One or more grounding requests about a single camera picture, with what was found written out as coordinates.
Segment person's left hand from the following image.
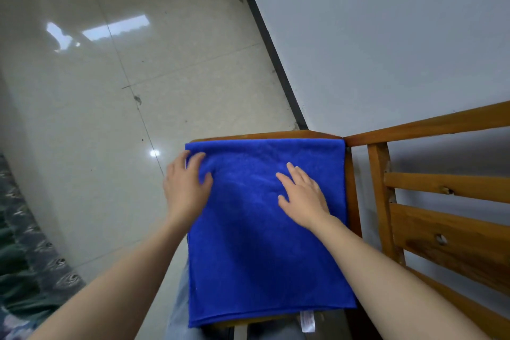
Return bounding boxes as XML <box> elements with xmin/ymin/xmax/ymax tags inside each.
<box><xmin>162</xmin><ymin>149</ymin><xmax>214</xmax><ymax>229</ymax></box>

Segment wooden chair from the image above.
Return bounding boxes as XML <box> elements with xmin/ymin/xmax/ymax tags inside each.
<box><xmin>190</xmin><ymin>100</ymin><xmax>510</xmax><ymax>340</ymax></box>

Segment person's left forearm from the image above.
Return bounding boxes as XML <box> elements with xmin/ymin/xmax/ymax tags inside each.
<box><xmin>28</xmin><ymin>216</ymin><xmax>188</xmax><ymax>340</ymax></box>

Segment person's right hand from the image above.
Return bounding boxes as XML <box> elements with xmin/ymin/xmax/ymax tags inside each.
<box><xmin>275</xmin><ymin>161</ymin><xmax>334</xmax><ymax>233</ymax></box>

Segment blue cloth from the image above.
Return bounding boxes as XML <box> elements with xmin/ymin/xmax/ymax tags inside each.
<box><xmin>184</xmin><ymin>138</ymin><xmax>358</xmax><ymax>333</ymax></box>

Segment bed with blue floral sheet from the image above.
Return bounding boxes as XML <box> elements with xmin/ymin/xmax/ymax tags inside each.
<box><xmin>0</xmin><ymin>152</ymin><xmax>87</xmax><ymax>340</ymax></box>

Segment person's right forearm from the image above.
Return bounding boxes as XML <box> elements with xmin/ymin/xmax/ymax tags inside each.
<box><xmin>314</xmin><ymin>216</ymin><xmax>491</xmax><ymax>340</ymax></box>

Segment person's blue jeans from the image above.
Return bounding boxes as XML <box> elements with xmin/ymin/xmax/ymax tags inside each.
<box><xmin>165</xmin><ymin>263</ymin><xmax>308</xmax><ymax>340</ymax></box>

